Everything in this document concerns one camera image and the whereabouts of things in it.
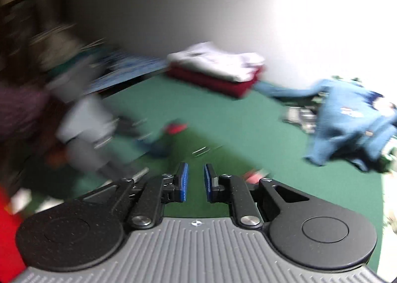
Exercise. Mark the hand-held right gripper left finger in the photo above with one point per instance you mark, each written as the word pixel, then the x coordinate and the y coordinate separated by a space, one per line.
pixel 183 182

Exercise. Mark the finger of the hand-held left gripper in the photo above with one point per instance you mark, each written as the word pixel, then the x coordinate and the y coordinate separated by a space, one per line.
pixel 155 148

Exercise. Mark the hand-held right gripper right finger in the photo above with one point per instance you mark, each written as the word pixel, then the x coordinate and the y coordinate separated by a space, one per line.
pixel 209 182

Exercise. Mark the blue patterned bedding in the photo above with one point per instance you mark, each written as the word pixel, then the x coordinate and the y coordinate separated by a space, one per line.
pixel 130 69

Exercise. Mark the dark red folded garment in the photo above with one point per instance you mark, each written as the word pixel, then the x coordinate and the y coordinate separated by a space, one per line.
pixel 211 83

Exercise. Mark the white folded garment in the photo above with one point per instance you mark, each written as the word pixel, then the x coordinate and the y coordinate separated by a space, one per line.
pixel 214 59

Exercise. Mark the grey checked garment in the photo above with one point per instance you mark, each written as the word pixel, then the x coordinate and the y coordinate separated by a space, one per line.
pixel 301 117

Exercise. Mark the person's red clothing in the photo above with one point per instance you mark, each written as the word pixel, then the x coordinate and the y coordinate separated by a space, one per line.
pixel 9 239

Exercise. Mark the blue knit sweater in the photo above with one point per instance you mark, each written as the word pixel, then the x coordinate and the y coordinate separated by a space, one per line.
pixel 341 128

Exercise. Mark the green white striped garment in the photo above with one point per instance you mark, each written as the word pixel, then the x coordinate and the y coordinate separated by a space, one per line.
pixel 389 159

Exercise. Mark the pale printed bed sheet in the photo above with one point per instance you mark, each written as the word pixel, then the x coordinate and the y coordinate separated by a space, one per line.
pixel 390 208

